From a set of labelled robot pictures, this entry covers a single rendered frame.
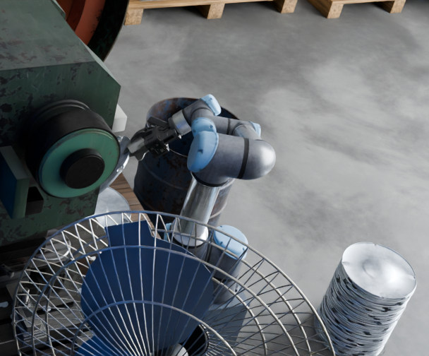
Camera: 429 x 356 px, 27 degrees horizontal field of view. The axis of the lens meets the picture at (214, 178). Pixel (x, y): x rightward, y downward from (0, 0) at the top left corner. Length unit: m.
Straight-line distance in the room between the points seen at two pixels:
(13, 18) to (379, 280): 1.88
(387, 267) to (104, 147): 1.80
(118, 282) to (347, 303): 2.01
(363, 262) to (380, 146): 1.43
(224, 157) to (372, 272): 1.11
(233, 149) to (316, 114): 2.38
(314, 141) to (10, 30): 2.86
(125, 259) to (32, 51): 0.57
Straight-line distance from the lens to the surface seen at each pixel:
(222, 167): 2.41
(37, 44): 1.85
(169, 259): 1.43
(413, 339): 3.71
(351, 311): 3.35
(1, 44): 1.83
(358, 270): 3.33
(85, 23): 2.45
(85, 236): 2.47
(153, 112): 3.60
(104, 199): 3.25
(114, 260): 1.43
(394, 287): 3.34
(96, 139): 1.79
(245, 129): 2.72
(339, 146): 4.58
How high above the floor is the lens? 2.46
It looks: 37 degrees down
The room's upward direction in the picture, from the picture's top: 17 degrees clockwise
